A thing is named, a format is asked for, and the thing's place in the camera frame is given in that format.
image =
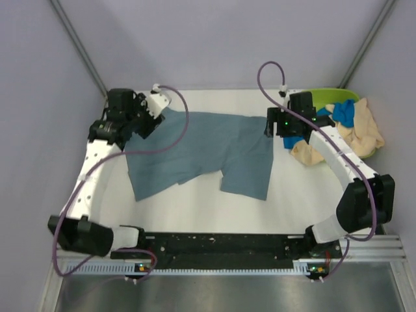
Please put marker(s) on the light blue cable duct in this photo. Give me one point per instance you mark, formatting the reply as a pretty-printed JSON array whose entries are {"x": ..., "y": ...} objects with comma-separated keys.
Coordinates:
[{"x": 302, "y": 267}]

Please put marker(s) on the aluminium corner post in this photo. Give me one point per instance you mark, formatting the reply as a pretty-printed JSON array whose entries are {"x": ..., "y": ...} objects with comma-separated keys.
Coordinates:
[
  {"x": 381, "y": 18},
  {"x": 78, "y": 45}
]

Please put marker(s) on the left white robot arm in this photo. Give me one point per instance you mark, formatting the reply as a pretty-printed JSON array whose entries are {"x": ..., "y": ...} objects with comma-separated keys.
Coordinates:
[{"x": 77, "y": 227}]

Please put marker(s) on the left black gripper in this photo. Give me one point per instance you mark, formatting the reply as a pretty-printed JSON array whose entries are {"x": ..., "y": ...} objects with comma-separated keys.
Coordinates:
[{"x": 140, "y": 102}]

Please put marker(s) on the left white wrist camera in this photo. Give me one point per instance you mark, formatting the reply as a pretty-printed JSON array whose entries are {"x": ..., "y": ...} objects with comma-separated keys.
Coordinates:
[{"x": 157, "y": 101}]

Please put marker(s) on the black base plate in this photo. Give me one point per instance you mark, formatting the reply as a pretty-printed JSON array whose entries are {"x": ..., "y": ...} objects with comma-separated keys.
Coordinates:
[{"x": 211, "y": 251}]

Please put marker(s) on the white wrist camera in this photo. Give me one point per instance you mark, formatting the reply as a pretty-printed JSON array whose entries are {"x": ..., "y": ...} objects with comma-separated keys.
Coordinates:
[
  {"x": 285, "y": 92},
  {"x": 157, "y": 101}
]

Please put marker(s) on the grey-blue t shirt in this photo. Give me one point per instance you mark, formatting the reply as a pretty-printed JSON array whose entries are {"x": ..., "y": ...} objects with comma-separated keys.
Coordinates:
[{"x": 186, "y": 146}]

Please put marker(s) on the cream yellow t shirt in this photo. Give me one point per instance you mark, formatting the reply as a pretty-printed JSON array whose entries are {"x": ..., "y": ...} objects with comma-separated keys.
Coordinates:
[{"x": 305, "y": 154}]

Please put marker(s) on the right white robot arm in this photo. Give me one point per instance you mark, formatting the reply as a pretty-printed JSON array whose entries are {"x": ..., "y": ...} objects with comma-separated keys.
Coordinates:
[{"x": 368, "y": 197}]

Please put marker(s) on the right aluminium corner post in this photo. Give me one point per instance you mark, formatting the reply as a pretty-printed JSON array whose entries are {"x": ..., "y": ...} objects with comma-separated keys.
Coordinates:
[{"x": 381, "y": 18}]

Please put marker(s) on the green plastic basket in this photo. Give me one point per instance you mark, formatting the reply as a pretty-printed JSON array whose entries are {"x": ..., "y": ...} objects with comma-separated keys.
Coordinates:
[{"x": 328, "y": 96}]

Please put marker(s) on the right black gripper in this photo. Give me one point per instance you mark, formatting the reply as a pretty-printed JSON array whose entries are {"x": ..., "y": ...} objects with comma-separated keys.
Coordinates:
[{"x": 275, "y": 115}]

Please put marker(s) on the bright blue t shirt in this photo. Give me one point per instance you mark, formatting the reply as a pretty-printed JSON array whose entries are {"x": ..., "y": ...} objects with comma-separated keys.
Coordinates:
[{"x": 341, "y": 113}]

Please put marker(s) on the left aluminium corner post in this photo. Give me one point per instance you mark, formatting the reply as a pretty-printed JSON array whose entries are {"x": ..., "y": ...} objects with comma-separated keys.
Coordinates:
[{"x": 78, "y": 45}]

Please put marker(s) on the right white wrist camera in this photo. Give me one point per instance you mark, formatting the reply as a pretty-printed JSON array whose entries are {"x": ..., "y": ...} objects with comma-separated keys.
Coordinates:
[{"x": 285, "y": 92}]

